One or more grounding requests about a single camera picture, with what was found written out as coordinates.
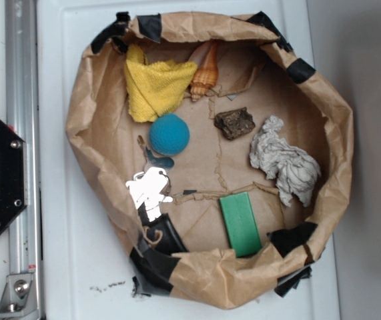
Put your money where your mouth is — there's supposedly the green block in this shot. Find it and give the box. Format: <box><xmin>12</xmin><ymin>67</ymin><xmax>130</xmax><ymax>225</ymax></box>
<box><xmin>220</xmin><ymin>192</ymin><xmax>262</xmax><ymax>257</ymax></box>

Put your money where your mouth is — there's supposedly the blue bottle opener key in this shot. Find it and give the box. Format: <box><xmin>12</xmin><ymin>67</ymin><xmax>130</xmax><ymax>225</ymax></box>
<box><xmin>137</xmin><ymin>135</ymin><xmax>175</xmax><ymax>172</ymax></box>

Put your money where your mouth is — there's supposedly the black wallet with string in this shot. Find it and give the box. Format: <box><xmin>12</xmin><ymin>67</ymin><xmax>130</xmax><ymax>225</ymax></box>
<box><xmin>138</xmin><ymin>203</ymin><xmax>188</xmax><ymax>255</ymax></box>

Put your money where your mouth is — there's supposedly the dark brown rock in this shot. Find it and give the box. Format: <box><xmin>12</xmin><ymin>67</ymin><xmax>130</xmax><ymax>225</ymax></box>
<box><xmin>214</xmin><ymin>107</ymin><xmax>256</xmax><ymax>140</ymax></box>

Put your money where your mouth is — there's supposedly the metal corner bracket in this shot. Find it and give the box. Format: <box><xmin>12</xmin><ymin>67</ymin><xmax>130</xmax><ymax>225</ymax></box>
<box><xmin>0</xmin><ymin>273</ymin><xmax>39</xmax><ymax>319</ymax></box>

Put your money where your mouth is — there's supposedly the brown paper bag bin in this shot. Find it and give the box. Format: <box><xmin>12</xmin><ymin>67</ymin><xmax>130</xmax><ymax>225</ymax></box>
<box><xmin>66</xmin><ymin>12</ymin><xmax>354</xmax><ymax>309</ymax></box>

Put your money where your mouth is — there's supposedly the yellow cloth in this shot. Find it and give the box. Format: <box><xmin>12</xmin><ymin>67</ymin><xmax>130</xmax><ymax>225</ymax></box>
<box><xmin>124</xmin><ymin>45</ymin><xmax>198</xmax><ymax>123</ymax></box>

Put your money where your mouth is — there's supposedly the silver keys bunch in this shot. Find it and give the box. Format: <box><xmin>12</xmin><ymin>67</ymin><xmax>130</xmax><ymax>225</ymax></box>
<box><xmin>125</xmin><ymin>167</ymin><xmax>173</xmax><ymax>223</ymax></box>

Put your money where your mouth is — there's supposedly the aluminium rail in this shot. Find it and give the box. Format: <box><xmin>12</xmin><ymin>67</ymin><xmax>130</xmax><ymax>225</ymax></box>
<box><xmin>5</xmin><ymin>1</ymin><xmax>46</xmax><ymax>319</ymax></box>

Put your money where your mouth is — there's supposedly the blue foam ball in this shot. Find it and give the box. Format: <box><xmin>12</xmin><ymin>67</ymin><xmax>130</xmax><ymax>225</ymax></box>
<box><xmin>149</xmin><ymin>113</ymin><xmax>190</xmax><ymax>156</ymax></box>

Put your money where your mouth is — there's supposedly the crumpled grey white rag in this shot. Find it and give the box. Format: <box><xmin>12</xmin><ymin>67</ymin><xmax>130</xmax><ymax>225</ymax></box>
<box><xmin>249</xmin><ymin>115</ymin><xmax>321</xmax><ymax>207</ymax></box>

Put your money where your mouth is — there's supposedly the orange conch shell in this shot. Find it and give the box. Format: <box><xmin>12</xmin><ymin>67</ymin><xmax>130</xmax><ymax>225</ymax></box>
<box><xmin>189</xmin><ymin>41</ymin><xmax>218</xmax><ymax>101</ymax></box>

